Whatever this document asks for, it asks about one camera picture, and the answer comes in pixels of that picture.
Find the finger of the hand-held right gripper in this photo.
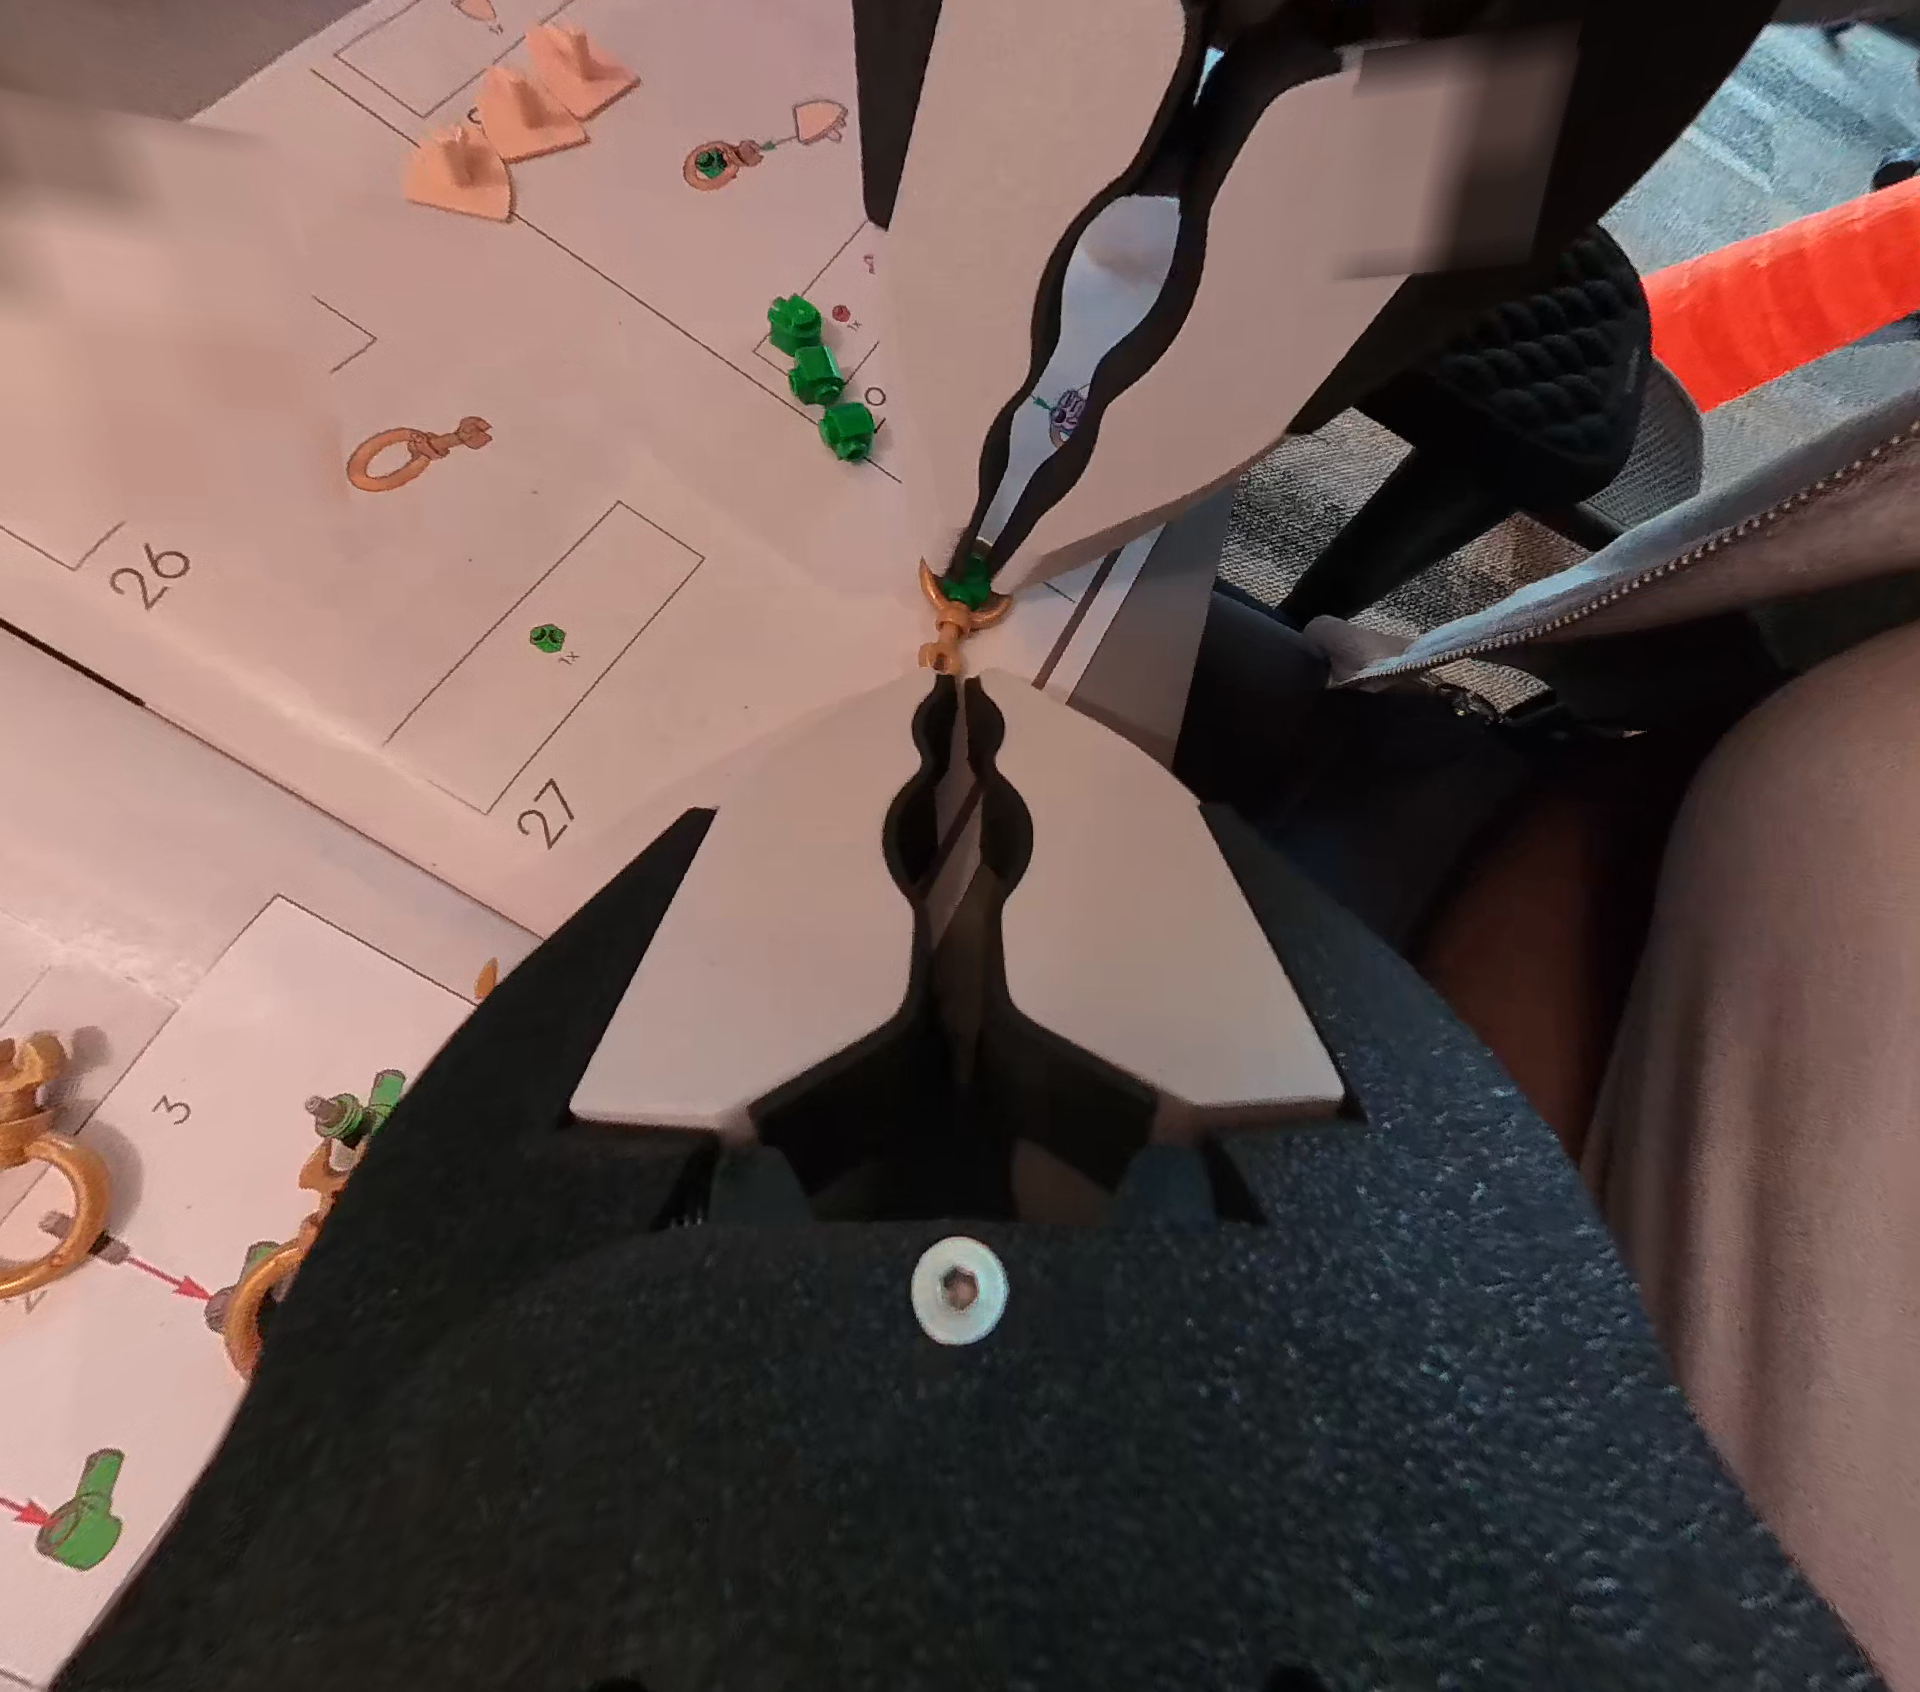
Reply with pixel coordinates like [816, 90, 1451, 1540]
[994, 0, 1417, 594]
[883, 0, 1214, 572]

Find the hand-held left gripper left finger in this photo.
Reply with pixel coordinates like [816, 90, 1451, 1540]
[567, 668, 967, 1143]

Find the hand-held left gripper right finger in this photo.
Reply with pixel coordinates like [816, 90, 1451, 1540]
[965, 668, 1349, 1147]

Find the gold ring toy piece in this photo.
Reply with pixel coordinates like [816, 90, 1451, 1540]
[916, 558, 1017, 676]

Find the black mesh office chair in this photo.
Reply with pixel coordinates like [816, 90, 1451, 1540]
[1273, 222, 1716, 632]

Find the person's bare leg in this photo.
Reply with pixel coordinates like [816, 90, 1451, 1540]
[1422, 806, 1641, 1172]

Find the orange object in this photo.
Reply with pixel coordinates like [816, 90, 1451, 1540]
[1638, 167, 1920, 414]

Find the peach petal toy piece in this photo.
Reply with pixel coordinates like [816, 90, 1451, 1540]
[403, 122, 516, 222]
[523, 23, 642, 120]
[475, 63, 589, 169]

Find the grey zip jacket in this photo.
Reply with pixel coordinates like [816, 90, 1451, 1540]
[1302, 420, 1920, 738]

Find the white instruction booklet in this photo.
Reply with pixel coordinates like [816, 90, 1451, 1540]
[0, 0, 1177, 1692]

